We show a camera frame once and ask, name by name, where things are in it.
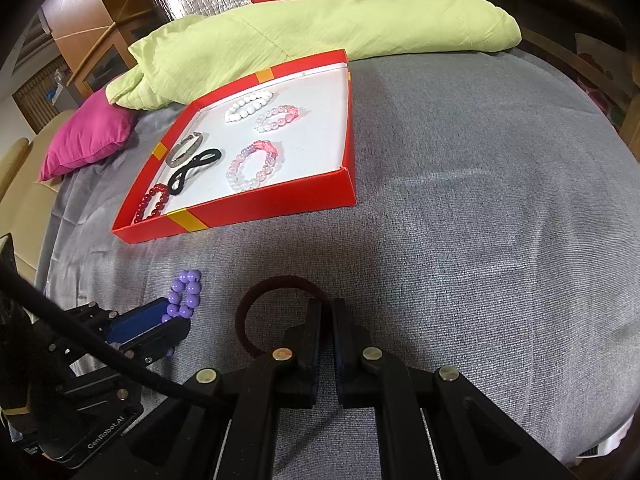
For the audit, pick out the beige sofa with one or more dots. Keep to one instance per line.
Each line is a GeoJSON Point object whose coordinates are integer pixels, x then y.
{"type": "Point", "coordinates": [25, 210]}

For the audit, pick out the wooden cabinet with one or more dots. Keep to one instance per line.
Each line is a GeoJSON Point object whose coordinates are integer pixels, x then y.
{"type": "Point", "coordinates": [85, 15]}

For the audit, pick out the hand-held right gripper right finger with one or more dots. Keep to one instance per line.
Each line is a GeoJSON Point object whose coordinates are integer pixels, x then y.
{"type": "Point", "coordinates": [350, 360]}

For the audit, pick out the polka-dot paper bag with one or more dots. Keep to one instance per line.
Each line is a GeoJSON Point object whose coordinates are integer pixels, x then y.
{"type": "Point", "coordinates": [600, 70]}

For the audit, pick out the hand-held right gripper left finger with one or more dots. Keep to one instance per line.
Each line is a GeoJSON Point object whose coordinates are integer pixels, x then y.
{"type": "Point", "coordinates": [300, 350]}

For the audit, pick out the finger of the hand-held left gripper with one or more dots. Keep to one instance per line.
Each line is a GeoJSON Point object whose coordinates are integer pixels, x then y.
{"type": "Point", "coordinates": [175, 331]}
{"type": "Point", "coordinates": [140, 320]}

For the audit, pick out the magenta cushion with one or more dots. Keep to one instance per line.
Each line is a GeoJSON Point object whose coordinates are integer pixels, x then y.
{"type": "Point", "coordinates": [85, 135]}

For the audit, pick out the light green pillow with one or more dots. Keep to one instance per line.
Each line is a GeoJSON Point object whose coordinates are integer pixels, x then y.
{"type": "Point", "coordinates": [325, 30]}

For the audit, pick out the red cardboard box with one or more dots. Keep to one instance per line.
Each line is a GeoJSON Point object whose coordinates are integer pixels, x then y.
{"type": "Point", "coordinates": [300, 195]}

